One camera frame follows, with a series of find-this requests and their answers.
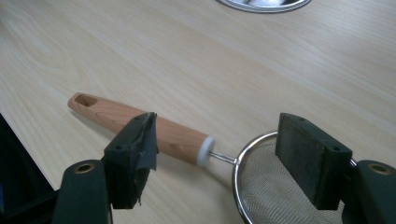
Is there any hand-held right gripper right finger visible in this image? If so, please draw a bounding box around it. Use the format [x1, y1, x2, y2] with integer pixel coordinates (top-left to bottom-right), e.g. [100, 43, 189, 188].
[275, 112, 396, 224]

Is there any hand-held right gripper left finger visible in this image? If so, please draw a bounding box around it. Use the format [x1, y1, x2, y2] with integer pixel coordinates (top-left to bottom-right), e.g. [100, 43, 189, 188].
[51, 111, 160, 224]

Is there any wooden-handled metal mesh strainer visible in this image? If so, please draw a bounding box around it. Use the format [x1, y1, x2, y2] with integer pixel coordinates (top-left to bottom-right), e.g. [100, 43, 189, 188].
[67, 91, 359, 224]

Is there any round metal bowl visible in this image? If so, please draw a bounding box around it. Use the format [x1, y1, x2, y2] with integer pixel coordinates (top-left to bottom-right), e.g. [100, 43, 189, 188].
[215, 0, 313, 14]

